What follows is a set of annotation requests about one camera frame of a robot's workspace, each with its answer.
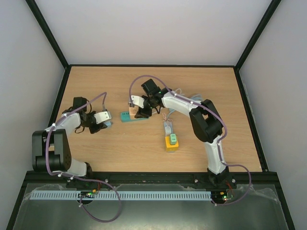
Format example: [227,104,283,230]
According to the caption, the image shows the orange dragon cube adapter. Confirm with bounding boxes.
[129,105,139,117]

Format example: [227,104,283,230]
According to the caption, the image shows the light blue charger plug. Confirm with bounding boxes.
[104,121,113,127]

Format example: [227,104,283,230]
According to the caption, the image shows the teal power strip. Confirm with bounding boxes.
[120,111,147,123]

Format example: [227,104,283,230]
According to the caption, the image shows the light blue power strip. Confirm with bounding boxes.
[164,121,174,136]

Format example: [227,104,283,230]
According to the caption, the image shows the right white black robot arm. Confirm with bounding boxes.
[129,75,229,188]

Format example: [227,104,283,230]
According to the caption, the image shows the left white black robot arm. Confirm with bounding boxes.
[32,97,112,178]

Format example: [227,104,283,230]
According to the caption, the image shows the white plug on strip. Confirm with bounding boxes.
[165,126,172,135]

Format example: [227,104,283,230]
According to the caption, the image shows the green charger plug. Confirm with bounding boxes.
[169,133,177,145]

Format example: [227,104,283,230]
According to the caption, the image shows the yellow cube adapter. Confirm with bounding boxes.
[165,134,179,152]

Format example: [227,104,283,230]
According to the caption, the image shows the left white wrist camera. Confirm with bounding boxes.
[94,111,112,124]

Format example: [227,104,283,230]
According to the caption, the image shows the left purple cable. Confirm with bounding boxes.
[45,92,123,222]

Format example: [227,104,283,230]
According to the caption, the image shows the purple cable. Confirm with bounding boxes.
[128,74,252,207]
[45,92,123,222]

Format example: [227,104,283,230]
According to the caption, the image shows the light blue strip cable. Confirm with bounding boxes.
[162,93,203,122]

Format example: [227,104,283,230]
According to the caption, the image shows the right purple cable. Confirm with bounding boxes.
[128,74,252,207]

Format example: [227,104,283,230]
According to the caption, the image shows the light blue slotted cable duct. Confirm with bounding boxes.
[30,191,212,201]

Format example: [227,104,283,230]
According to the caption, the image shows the black aluminium frame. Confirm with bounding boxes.
[7,0,295,230]

